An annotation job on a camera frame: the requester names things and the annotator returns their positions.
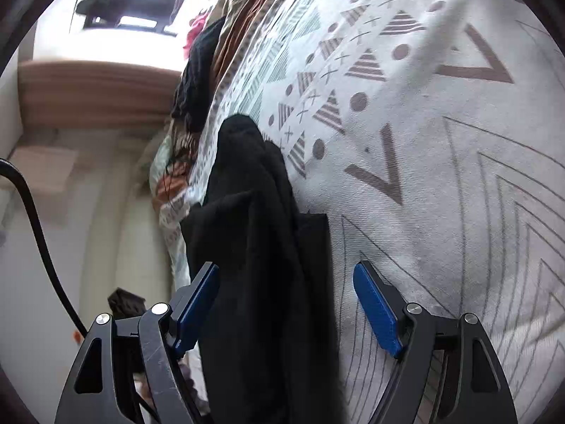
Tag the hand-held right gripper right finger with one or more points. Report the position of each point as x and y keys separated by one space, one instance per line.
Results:
x=375 y=309

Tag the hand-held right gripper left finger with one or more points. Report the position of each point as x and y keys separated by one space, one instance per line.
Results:
x=198 y=304

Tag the black shirt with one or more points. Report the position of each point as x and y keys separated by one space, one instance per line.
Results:
x=256 y=274

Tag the dark object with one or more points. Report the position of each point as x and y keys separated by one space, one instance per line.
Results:
x=126 y=302

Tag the white padded headboard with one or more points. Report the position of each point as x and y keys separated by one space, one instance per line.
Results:
x=132 y=229

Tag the mint green pillow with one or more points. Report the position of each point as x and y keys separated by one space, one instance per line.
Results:
x=158 y=163

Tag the white patterned blanket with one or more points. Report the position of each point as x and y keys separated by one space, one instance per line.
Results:
x=441 y=163

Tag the black knit sweater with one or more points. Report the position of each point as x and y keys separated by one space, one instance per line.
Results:
x=196 y=79

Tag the pink curtain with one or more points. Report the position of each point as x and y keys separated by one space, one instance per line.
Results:
x=88 y=92

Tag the pink cloth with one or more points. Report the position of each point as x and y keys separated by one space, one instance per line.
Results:
x=196 y=31

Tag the brown duvet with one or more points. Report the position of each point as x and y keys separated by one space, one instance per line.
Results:
x=247 y=17

